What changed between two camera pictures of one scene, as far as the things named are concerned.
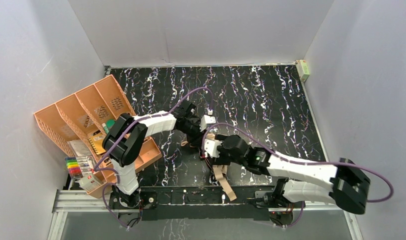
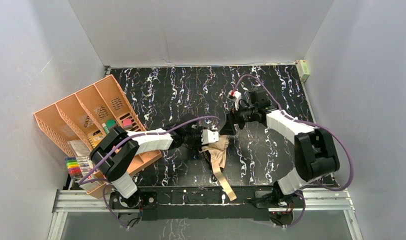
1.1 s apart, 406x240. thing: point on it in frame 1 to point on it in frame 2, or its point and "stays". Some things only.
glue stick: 106,129 stays
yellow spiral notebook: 96,141 stays
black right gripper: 217,159 to 230,122
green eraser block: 110,123 stays
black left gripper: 196,133 to 200,136
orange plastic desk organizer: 78,125 stays
